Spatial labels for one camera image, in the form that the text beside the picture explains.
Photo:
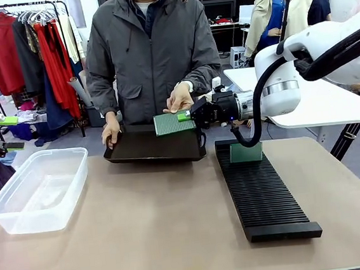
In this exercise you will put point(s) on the person's grey jacket torso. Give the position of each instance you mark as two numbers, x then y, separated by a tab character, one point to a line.
150	58

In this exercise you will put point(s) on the grey plastic storage bin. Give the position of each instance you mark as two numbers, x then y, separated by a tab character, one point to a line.
93	116

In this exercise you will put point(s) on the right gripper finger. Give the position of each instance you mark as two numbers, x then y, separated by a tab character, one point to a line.
184	116
200	125

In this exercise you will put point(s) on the red hanging shirt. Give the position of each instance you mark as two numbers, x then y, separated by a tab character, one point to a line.
3	53

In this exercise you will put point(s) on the person's right hand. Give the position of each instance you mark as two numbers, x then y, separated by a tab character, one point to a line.
111	133

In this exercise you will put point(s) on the person's left forearm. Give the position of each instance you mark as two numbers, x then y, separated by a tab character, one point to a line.
204	76

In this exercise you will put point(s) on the mannequin with cream jacket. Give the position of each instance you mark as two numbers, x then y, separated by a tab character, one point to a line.
314	4

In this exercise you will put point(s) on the white wrist band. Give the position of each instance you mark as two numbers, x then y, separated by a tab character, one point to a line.
189	85

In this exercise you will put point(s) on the navy hanging skirt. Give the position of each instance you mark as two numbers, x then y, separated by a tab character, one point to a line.
56	108

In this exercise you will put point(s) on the mannequin with beige coat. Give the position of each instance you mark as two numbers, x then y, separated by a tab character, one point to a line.
267	15

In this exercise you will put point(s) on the white cube shelf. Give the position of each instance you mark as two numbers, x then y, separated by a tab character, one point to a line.
238	57

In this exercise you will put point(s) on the dark grey hanging jacket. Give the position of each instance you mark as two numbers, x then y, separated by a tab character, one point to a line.
29	57

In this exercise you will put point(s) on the black slotted PCB rack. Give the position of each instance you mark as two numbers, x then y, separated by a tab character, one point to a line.
269	196

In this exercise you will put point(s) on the black tripod legs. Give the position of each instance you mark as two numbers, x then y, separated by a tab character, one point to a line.
343	144

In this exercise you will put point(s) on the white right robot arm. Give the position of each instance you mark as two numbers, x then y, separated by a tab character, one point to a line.
318	48

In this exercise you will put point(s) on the clear plastic storage box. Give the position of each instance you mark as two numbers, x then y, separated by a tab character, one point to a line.
39	193

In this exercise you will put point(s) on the black plastic serving tray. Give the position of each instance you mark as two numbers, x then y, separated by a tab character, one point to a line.
149	147

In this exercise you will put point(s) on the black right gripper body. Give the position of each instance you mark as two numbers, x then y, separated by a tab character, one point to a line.
217	109

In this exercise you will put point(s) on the black tripod pole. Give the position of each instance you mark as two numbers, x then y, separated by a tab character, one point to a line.
284	13

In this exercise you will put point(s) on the beige cardboard tube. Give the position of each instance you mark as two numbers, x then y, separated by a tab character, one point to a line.
78	90

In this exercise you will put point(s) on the red hanging dress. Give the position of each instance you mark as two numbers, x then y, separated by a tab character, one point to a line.
59	73

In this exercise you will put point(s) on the blue cloth pile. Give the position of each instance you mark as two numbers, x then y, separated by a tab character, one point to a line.
23	131

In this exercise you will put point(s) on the green perforated PCB board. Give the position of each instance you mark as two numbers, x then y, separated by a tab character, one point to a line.
169	124
245	154

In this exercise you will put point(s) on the person's right forearm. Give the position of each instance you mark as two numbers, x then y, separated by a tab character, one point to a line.
103	97

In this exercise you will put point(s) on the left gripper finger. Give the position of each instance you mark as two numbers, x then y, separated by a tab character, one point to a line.
8	120
13	146

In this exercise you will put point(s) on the cream hanging garment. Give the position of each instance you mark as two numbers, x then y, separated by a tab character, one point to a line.
73	40

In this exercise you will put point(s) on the person's left hand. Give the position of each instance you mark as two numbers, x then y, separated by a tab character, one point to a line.
181	98

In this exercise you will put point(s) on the black metal clothes rack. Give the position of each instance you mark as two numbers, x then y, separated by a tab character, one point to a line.
76	71

